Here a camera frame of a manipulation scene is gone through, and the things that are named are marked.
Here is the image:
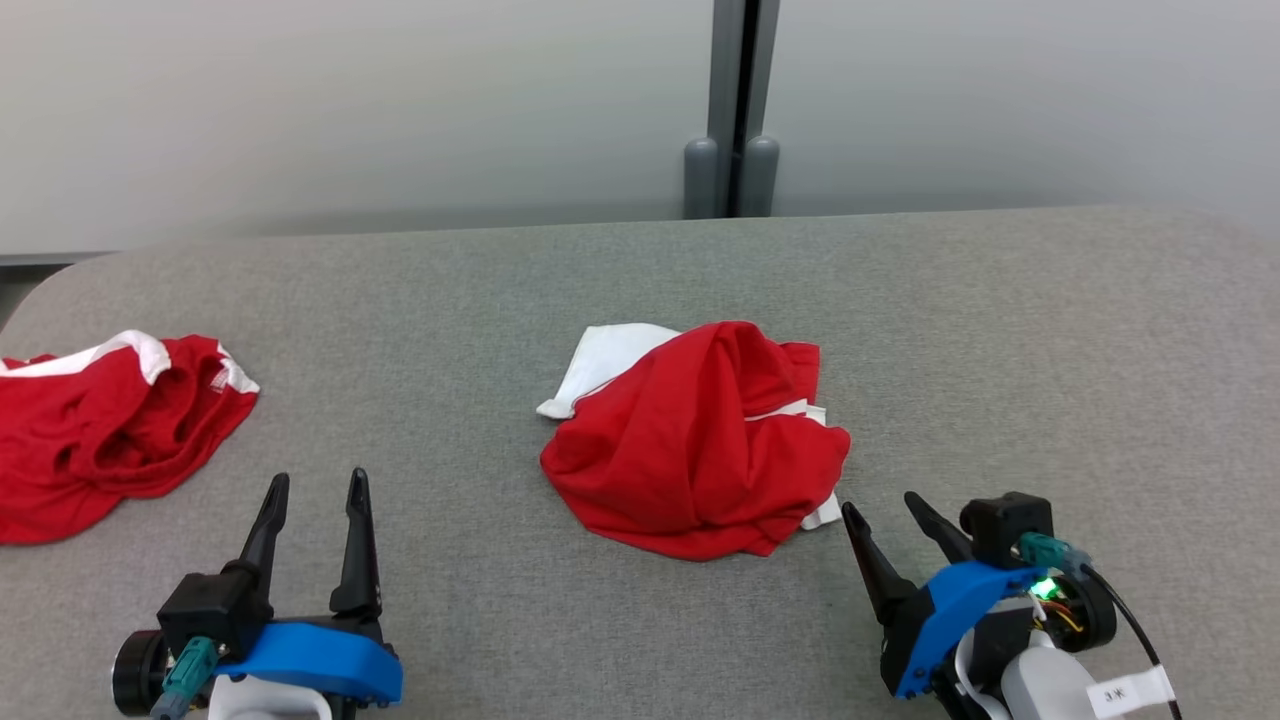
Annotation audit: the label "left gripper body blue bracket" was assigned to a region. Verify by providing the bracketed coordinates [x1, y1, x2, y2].
[112, 615, 404, 720]

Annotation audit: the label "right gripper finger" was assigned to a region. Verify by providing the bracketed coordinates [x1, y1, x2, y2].
[904, 491, 978, 565]
[841, 501, 918, 627]

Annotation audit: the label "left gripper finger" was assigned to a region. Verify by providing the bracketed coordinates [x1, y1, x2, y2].
[330, 467, 384, 617]
[222, 472, 291, 601]

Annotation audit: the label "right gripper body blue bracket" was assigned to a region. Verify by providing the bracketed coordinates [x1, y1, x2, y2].
[880, 560, 1119, 701]

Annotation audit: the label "red shorts white trim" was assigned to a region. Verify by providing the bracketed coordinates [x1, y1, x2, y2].
[0, 330, 261, 546]

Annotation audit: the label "red basketball jersey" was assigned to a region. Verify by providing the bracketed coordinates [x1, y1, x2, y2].
[536, 320, 853, 563]

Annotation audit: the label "white paper label tag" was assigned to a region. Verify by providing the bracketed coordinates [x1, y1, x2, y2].
[1087, 665, 1174, 717]

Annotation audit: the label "grey fabric table cover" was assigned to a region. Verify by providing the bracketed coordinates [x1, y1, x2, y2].
[0, 205, 1280, 720]

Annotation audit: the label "right arm cable teal plug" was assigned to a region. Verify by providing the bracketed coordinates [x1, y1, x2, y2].
[1018, 532, 1187, 720]

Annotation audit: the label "arm cable teal plug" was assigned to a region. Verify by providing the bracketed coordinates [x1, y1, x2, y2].
[1018, 532, 1187, 720]
[150, 637, 223, 720]

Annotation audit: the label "left arm cable teal plug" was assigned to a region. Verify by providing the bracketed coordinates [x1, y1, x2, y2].
[150, 637, 223, 720]

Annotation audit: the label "grey partition post round feet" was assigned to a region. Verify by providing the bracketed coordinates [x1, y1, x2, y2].
[683, 0, 782, 220]

